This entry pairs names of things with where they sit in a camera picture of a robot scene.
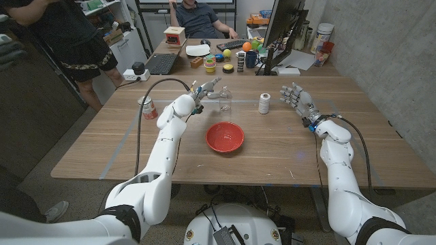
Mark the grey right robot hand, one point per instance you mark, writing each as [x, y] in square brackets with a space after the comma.
[303, 102]

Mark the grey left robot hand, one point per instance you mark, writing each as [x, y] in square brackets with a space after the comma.
[206, 92]

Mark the clear plastic bottle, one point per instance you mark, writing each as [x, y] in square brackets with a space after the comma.
[225, 102]

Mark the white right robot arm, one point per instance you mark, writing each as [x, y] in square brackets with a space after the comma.
[340, 190]

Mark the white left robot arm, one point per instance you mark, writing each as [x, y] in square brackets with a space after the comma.
[163, 153]

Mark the white thread spool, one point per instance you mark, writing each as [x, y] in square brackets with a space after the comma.
[264, 103]

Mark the red bowl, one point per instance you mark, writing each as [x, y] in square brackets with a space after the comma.
[225, 137]

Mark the red and white can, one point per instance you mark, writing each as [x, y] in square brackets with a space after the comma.
[148, 109]

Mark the colourful stacking cups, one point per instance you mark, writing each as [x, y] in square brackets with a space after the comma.
[210, 65]

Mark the brown brick block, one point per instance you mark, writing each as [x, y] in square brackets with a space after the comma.
[196, 62]

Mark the yellow and black button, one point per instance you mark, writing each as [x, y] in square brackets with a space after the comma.
[228, 68]

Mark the flat white box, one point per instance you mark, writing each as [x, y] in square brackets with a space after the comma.
[288, 71]

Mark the blue round toy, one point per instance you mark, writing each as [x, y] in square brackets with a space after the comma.
[219, 58]

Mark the white plate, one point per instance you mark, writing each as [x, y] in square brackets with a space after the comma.
[197, 50]

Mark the white paper sheets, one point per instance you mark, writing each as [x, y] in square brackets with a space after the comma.
[301, 59]

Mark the yellow tennis ball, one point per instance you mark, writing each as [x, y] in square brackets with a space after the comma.
[227, 53]

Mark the black and white block rack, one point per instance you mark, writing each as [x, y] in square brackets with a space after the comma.
[240, 62]

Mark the red cup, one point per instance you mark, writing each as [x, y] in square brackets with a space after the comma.
[322, 56]

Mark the black computer mouse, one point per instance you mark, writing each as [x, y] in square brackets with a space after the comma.
[205, 42]

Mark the black laptop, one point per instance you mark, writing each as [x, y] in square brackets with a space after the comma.
[161, 64]

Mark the black keyboard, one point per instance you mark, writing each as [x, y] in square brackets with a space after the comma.
[231, 44]

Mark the blue mug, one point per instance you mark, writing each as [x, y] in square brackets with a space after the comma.
[251, 59]

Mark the orange ball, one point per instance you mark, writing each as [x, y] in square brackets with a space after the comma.
[247, 46]

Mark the white and red toy box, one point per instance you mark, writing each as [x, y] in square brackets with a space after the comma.
[174, 35]

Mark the white canister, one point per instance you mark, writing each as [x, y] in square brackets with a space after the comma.
[322, 35]

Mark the green toy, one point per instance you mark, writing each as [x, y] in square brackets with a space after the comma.
[255, 43]

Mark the seated person in blue shirt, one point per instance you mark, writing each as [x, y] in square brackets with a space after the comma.
[197, 20]

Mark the black power adapter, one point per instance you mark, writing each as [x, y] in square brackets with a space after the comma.
[138, 67]

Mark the white power strip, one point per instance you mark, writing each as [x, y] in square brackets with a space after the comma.
[129, 75]

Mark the white shelf cabinet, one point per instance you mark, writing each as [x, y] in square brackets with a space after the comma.
[131, 51]

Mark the black computer monitor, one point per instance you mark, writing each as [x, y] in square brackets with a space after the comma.
[282, 17]

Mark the orange box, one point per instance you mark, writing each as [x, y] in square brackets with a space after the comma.
[257, 19]

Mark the brown cardboard box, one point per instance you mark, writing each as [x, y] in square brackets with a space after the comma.
[114, 36]

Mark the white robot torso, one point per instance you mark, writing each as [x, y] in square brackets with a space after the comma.
[245, 221]

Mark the standing person in black clothes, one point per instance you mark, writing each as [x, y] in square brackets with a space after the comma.
[68, 30]

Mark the person with grey sneakers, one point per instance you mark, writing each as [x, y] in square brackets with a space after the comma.
[17, 204]

